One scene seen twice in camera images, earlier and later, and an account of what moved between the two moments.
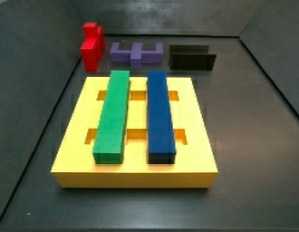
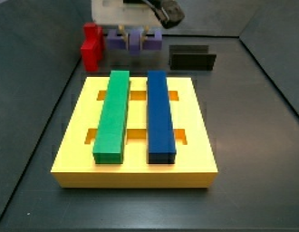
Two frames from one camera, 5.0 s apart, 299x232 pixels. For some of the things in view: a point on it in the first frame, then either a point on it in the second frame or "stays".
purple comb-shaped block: [136, 56] → [153, 43]
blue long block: [161, 149] stays
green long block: [108, 150] stays
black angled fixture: [190, 57] stays
